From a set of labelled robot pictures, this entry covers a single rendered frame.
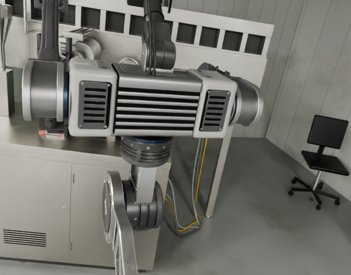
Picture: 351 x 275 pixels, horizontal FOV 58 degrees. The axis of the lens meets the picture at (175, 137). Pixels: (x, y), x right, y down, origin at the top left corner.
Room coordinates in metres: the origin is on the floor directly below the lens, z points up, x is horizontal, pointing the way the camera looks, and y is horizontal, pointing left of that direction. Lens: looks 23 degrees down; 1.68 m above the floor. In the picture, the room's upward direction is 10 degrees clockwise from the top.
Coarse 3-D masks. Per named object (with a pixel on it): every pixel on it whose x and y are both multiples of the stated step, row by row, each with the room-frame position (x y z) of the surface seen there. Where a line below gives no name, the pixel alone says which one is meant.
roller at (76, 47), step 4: (76, 44) 1.75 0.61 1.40; (80, 44) 1.75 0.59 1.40; (72, 48) 1.74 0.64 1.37; (76, 48) 1.75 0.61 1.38; (80, 48) 1.75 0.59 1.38; (84, 48) 1.75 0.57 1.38; (88, 48) 1.75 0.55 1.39; (72, 52) 1.74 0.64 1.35; (84, 52) 1.75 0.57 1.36; (88, 52) 1.75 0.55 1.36; (88, 56) 1.75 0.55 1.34; (92, 56) 1.75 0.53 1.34
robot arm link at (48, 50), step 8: (40, 0) 1.12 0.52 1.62; (48, 0) 1.01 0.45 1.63; (56, 0) 1.03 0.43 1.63; (48, 8) 0.99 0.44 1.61; (56, 8) 1.01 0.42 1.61; (48, 16) 0.97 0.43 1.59; (56, 16) 0.99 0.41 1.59; (48, 24) 0.95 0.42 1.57; (56, 24) 0.97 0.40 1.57; (48, 32) 0.93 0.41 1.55; (56, 32) 0.95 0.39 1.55; (48, 40) 0.91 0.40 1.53; (56, 40) 0.93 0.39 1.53; (40, 48) 0.89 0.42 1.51; (48, 48) 0.90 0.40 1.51; (56, 48) 0.91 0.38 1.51; (40, 56) 0.87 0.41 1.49; (48, 56) 0.88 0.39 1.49; (56, 56) 0.89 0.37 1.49
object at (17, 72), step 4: (8, 68) 2.02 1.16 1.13; (12, 68) 2.02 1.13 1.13; (16, 68) 2.02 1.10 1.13; (20, 68) 2.02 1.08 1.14; (16, 72) 2.02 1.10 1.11; (20, 72) 2.02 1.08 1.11; (16, 76) 2.02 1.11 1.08; (20, 76) 2.02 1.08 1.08; (16, 80) 2.02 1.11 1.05; (20, 80) 2.02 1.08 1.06; (16, 84) 2.02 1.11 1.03; (20, 84) 2.02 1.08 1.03; (16, 88) 2.02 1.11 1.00; (20, 88) 2.02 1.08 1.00; (16, 92) 2.02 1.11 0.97; (20, 92) 2.02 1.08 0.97; (16, 96) 2.02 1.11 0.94; (20, 96) 2.02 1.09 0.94; (16, 100) 2.02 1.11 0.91; (20, 100) 2.02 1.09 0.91
